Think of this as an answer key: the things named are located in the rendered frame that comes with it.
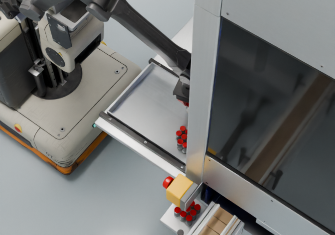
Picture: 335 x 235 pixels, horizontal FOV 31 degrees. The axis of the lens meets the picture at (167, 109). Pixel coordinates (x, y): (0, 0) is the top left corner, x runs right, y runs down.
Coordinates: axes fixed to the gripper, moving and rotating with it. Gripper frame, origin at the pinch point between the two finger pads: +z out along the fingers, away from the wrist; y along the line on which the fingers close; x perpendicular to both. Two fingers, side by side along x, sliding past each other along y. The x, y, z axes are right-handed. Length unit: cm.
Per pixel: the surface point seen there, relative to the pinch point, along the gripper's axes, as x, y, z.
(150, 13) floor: 104, -59, 95
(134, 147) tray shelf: -19.2, -12.5, 6.6
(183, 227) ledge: -39.7, 13.4, 6.2
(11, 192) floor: -24, -79, 96
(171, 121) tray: -5.1, -4.3, 6.3
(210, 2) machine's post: -28, 11, -89
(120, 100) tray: -4.7, -24.0, 4.9
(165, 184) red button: -33.4, 4.6, -6.5
